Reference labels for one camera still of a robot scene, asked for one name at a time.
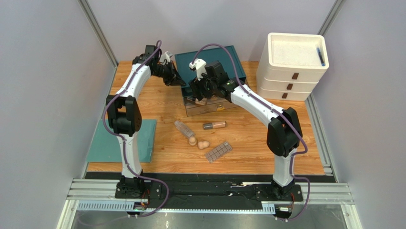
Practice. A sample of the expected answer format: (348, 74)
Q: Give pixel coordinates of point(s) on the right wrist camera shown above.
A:
(198, 65)

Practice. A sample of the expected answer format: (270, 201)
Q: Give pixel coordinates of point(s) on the blue pen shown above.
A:
(320, 55)

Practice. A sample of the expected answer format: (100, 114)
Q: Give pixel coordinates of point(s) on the gourd-shaped beige makeup sponge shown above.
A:
(203, 144)

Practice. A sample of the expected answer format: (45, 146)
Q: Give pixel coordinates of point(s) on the eyeshadow palette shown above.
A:
(217, 152)

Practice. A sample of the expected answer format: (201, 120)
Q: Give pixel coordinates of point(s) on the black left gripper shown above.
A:
(174, 78)

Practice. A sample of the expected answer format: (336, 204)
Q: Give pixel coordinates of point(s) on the clear plastic bottle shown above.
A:
(184, 129)

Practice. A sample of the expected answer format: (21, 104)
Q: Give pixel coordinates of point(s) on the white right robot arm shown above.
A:
(283, 128)

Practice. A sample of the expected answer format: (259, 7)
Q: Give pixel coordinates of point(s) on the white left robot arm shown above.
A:
(125, 119)

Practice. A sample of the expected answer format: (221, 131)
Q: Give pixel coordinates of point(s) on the liquid foundation bottle dark cap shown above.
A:
(214, 125)

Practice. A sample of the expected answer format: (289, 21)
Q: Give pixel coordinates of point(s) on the round beige makeup sponge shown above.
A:
(192, 141)

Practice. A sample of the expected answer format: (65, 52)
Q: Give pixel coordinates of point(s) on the white three-drawer organizer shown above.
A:
(289, 68)

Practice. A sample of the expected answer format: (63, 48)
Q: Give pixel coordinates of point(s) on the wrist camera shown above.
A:
(165, 58)
(198, 65)

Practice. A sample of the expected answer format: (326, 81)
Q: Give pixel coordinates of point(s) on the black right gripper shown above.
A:
(200, 89)

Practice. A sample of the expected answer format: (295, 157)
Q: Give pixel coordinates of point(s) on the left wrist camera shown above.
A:
(165, 58)

